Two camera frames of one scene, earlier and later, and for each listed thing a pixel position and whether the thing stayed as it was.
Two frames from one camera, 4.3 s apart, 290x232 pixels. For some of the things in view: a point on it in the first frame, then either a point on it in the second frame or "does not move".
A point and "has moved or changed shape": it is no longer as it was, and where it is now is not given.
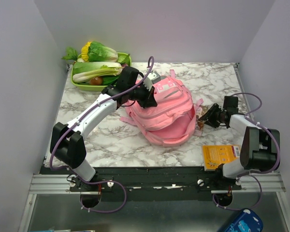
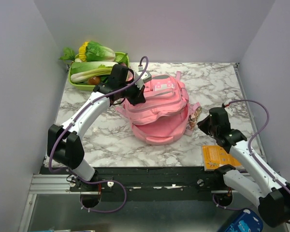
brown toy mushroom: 96,81 does not move
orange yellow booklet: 214,155 does not move
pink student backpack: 173,122 has moved or changed shape
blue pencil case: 247,220 does not move
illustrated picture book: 199,124 to 193,119
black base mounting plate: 155,184 does not move
